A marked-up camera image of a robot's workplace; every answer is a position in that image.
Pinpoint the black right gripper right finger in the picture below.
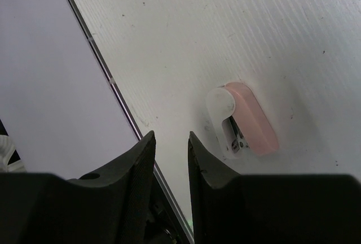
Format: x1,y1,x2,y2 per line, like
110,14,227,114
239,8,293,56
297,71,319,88
188,133,360,243

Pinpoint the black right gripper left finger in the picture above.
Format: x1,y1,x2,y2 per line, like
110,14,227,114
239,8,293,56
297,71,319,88
1,132,156,243

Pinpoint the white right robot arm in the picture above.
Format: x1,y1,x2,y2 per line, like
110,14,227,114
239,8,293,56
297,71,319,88
1,129,360,243

